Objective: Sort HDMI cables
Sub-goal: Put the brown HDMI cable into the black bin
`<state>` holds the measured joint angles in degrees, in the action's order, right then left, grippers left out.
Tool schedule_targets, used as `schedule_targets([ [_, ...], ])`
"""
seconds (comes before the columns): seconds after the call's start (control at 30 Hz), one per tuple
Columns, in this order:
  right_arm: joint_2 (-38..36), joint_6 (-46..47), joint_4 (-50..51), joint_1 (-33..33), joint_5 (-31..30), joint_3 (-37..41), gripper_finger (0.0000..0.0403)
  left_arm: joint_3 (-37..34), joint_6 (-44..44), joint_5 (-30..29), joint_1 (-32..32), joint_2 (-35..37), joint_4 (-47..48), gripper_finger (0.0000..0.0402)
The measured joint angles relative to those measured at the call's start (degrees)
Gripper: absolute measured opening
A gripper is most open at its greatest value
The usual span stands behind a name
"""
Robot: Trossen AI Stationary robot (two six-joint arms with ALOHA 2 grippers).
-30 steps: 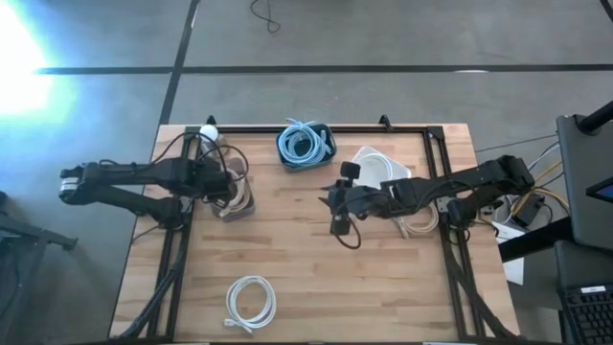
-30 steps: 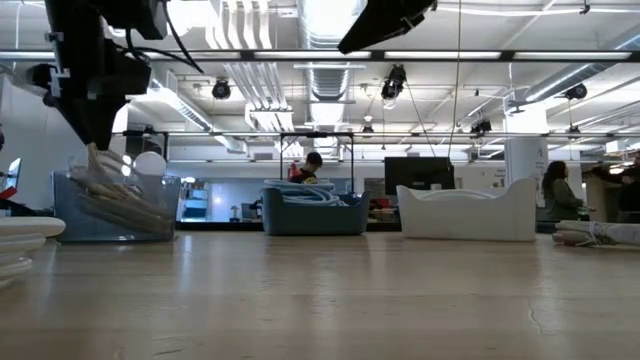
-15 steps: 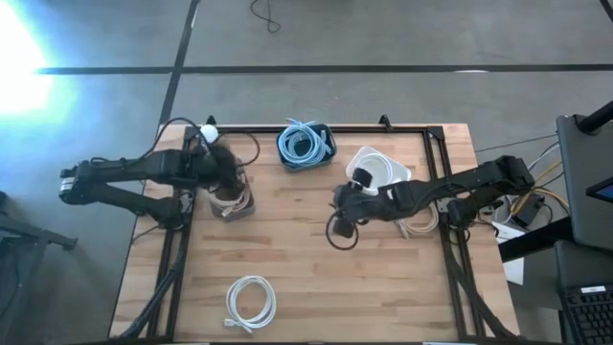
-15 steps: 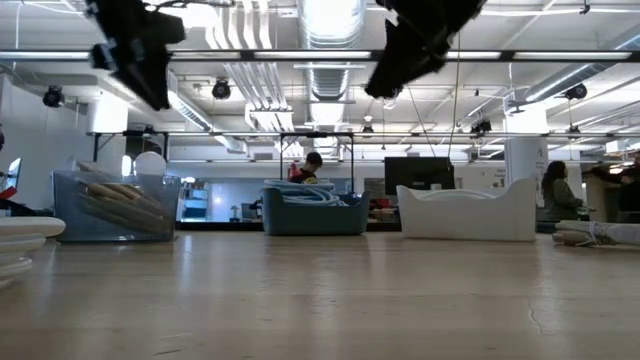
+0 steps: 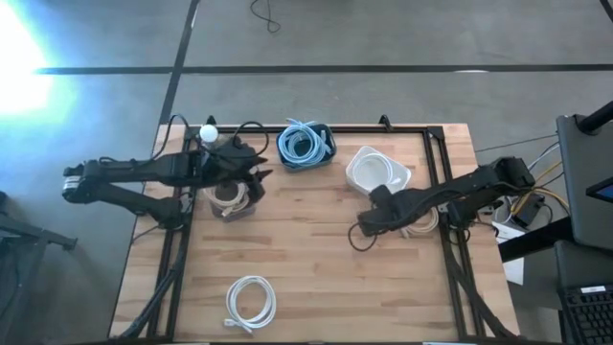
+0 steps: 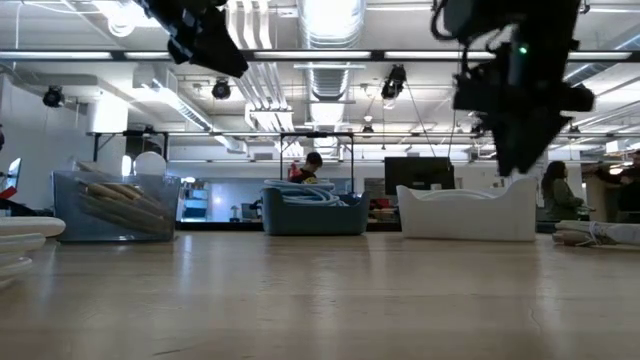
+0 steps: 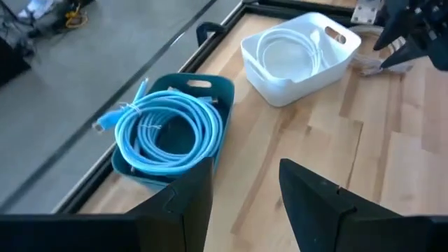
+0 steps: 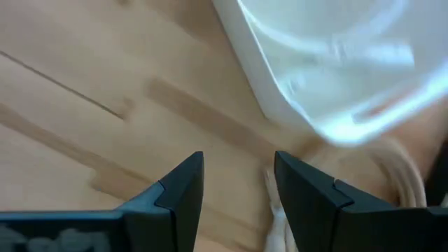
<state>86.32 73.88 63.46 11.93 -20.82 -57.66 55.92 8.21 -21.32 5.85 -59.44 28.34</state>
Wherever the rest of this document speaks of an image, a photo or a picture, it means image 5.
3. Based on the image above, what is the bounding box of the black floor cable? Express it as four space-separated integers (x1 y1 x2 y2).
249 0 283 35

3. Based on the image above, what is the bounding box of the white paper sheet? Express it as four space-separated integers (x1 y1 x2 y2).
491 220 527 288

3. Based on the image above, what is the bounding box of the black desk leg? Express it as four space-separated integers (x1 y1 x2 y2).
497 216 577 265

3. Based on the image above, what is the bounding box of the black aluminium table frame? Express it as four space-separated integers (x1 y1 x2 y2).
117 124 511 343

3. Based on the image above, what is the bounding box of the globe lamp with brass base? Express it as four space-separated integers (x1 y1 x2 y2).
198 123 227 150

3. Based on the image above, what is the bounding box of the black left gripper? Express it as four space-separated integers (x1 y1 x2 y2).
203 140 274 203

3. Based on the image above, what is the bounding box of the tablet screen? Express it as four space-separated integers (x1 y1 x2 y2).
584 175 613 205

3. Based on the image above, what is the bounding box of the light blue HDMI cable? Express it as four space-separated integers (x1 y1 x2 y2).
278 124 328 168
285 118 333 165

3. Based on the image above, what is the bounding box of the beige HDMI cable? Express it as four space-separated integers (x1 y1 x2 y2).
400 206 441 238
204 181 252 219

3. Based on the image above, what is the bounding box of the black keyboard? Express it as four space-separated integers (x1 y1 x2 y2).
558 283 613 345

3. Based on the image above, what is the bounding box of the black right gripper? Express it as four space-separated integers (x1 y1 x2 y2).
357 183 409 238

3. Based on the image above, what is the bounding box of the black pole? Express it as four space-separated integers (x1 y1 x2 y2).
575 99 613 136

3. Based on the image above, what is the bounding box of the white plastic bin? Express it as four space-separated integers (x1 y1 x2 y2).
344 144 414 197

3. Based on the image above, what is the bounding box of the grey desk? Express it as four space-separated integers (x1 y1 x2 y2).
555 113 613 252

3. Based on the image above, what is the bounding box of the black power adapter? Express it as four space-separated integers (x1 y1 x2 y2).
512 192 546 228

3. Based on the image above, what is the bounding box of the teal plastic bin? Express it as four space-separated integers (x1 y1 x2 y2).
275 122 338 173

